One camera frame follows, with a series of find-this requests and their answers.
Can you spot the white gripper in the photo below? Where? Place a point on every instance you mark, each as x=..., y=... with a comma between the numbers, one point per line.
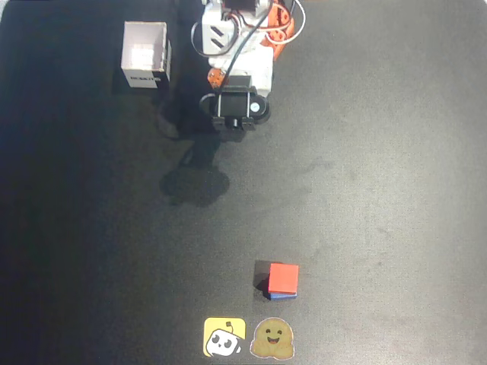
x=233, y=104

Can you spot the red cube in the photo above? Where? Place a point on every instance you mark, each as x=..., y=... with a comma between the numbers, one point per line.
x=283, y=278

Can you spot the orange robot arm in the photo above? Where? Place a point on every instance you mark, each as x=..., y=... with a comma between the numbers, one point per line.
x=281, y=17

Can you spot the blue cube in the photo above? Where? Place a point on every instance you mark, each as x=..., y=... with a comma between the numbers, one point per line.
x=283, y=296

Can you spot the open white cardboard box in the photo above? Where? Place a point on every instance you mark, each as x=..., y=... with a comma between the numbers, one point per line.
x=145, y=49

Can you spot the black table mat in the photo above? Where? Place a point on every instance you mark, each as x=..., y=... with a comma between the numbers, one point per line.
x=380, y=171

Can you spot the yellow robot face sticker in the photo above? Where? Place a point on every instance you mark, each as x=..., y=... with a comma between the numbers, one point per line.
x=224, y=337

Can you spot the hugging face emoji sticker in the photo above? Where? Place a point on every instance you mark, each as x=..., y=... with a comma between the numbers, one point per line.
x=272, y=338

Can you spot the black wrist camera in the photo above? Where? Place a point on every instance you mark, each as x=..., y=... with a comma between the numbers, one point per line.
x=234, y=104

